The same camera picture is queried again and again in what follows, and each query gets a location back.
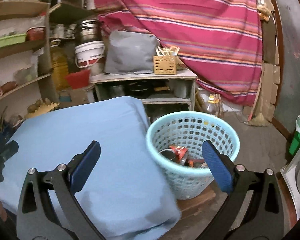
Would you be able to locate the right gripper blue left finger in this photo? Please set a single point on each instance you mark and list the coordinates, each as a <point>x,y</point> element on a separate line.
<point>81,166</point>

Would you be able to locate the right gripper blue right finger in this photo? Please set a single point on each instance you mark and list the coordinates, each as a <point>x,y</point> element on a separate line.
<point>220,165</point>

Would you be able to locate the red foil chip bag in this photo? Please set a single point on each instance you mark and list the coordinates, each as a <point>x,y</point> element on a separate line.
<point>180,154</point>

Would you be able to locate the silver orange snack wrapper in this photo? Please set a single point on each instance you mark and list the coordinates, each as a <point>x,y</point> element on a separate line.
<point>196,163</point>

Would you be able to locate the light blue waste basket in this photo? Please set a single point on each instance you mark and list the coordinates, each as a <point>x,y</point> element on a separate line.
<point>189,129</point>

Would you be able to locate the light blue table cloth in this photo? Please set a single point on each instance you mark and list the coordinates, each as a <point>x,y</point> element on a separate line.
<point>125,197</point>

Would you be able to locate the yellow egg tray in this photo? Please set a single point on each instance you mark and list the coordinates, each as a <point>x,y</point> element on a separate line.
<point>43,109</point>

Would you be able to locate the straw broom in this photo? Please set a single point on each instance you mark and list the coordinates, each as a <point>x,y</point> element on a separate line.
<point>256,118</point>

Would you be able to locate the wooden corner shelf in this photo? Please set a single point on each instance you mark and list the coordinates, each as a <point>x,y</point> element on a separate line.
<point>19,16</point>

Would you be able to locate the cardboard box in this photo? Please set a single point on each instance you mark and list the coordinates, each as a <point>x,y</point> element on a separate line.
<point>74,97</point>

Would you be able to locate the low wooden cabinet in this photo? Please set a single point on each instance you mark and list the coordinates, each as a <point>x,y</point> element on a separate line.
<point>156,91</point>

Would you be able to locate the red plastic basket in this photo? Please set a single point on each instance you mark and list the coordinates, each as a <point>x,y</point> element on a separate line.
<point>79,79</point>

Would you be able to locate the green plastic tray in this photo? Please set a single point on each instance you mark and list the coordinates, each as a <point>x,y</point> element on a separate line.
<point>12,39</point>

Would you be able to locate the yellow oil bottle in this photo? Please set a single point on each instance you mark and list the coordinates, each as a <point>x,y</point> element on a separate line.
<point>59,65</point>

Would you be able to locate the yellow utensil holder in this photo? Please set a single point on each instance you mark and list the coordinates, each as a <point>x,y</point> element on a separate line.
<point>164,62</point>

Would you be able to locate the white red plastic bucket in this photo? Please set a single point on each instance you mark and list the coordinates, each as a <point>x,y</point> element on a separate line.
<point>89,53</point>

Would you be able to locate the grey felt bag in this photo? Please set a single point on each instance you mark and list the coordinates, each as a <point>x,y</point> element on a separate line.
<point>130,53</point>

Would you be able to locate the striped pink curtain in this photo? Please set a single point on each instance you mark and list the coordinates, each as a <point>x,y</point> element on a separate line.
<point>219,40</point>

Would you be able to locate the steel cooking pot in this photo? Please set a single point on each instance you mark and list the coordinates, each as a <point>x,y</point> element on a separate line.
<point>88,31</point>

